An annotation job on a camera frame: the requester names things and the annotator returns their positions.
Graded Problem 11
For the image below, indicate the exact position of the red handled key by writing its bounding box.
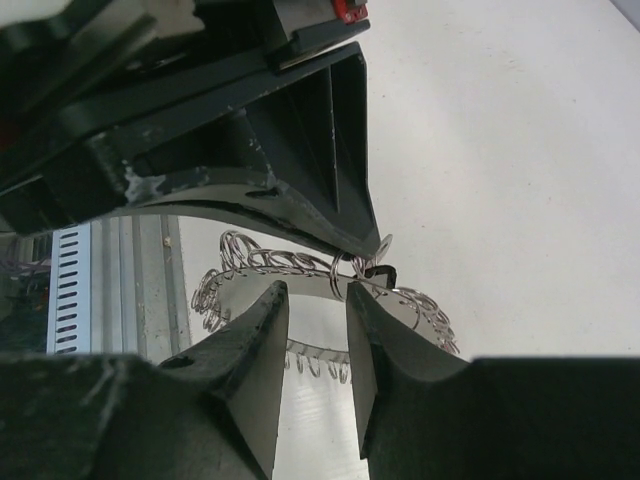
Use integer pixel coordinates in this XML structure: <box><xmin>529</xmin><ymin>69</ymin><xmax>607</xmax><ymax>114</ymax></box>
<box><xmin>374</xmin><ymin>234</ymin><xmax>393</xmax><ymax>264</ymax></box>

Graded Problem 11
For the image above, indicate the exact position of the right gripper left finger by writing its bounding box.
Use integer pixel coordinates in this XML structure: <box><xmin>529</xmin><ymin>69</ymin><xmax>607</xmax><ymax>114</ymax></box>
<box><xmin>1</xmin><ymin>281</ymin><xmax>289</xmax><ymax>479</ymax></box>

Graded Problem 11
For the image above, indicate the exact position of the white slotted cable duct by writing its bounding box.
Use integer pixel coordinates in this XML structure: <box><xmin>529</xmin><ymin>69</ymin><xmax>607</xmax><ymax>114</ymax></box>
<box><xmin>46</xmin><ymin>224</ymin><xmax>91</xmax><ymax>354</ymax></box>

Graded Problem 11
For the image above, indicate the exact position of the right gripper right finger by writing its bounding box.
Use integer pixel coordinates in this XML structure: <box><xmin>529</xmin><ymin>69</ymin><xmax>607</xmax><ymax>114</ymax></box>
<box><xmin>346</xmin><ymin>284</ymin><xmax>639</xmax><ymax>479</ymax></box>

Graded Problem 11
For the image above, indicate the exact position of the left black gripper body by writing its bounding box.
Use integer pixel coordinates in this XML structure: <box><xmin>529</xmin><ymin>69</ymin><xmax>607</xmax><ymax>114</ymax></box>
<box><xmin>1</xmin><ymin>1</ymin><xmax>380</xmax><ymax>259</ymax></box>

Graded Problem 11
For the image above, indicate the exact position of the black white key tag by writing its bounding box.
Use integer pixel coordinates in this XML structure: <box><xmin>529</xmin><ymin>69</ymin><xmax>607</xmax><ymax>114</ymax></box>
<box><xmin>364</xmin><ymin>265</ymin><xmax>397</xmax><ymax>289</ymax></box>

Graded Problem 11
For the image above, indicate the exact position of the metal disc with key rings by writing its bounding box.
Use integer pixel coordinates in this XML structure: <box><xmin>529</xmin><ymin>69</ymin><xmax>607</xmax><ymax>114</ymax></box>
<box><xmin>190</xmin><ymin>230</ymin><xmax>460</xmax><ymax>356</ymax></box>

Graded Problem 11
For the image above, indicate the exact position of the aluminium mounting rail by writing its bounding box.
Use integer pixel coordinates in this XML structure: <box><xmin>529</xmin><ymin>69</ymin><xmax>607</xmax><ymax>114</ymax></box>
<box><xmin>90</xmin><ymin>215</ymin><xmax>192</xmax><ymax>363</ymax></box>

